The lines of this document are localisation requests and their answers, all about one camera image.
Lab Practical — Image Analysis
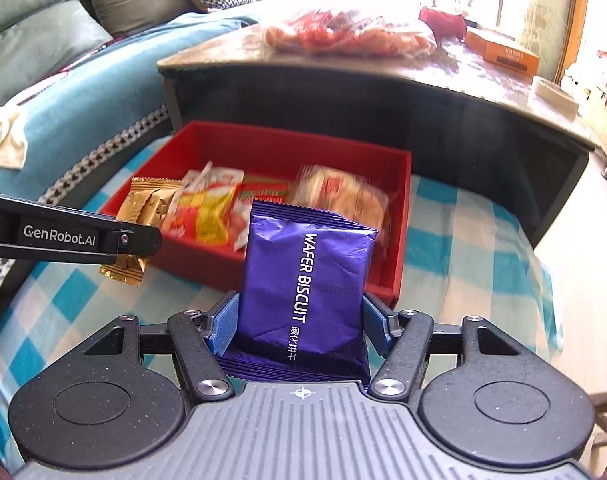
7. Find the gold snack packet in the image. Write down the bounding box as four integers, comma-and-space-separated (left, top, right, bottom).
98, 176, 181, 288

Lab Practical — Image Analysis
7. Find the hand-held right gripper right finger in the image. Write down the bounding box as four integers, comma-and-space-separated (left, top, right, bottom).
361, 292, 527, 402

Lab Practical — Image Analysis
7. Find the white towel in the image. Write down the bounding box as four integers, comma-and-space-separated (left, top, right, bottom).
0, 95, 31, 170

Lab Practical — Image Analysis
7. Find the dark marble-top coffee table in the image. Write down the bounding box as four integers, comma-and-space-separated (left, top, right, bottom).
156, 22, 604, 248

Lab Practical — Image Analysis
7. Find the olive sofa cushion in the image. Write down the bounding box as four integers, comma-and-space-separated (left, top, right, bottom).
90, 0, 204, 36

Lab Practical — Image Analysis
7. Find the purple wafer biscuit packet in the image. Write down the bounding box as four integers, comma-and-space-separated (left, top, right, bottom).
222, 199, 379, 383

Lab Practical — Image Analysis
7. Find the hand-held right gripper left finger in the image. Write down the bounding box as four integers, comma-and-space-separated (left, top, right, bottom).
80, 290, 241, 403

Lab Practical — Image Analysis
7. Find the orange cardboard box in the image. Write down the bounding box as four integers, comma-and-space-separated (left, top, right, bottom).
466, 27, 541, 76

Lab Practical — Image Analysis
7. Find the red yellow sausage packet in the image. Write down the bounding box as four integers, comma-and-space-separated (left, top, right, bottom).
160, 182, 249, 251

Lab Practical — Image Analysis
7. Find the red green snack packet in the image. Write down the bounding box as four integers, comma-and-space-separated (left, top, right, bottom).
236, 180, 291, 211

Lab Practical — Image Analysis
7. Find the white spicy strip packet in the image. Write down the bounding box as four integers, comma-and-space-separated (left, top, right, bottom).
180, 160, 245, 196

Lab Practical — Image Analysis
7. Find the red cardboard box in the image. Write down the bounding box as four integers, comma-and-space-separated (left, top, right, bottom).
99, 120, 413, 308

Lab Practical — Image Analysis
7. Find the red crumpled wrapper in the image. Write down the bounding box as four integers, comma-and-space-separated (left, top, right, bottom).
418, 5, 467, 38

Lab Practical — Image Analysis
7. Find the teal blanket houndstooth border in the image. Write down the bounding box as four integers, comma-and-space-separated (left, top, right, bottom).
0, 2, 261, 201

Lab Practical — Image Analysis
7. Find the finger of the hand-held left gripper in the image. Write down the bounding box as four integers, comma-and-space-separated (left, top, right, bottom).
0, 190, 162, 257

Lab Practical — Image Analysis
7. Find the wooden door frame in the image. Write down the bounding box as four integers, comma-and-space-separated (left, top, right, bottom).
558, 0, 591, 86

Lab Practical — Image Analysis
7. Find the small white box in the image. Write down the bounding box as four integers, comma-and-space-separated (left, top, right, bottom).
533, 75, 581, 117

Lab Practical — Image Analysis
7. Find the red round cake packet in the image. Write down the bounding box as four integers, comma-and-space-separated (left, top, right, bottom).
290, 162, 391, 256

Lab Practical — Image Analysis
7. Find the clear plastic bag of snacks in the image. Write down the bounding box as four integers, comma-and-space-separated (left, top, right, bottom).
258, 0, 437, 56

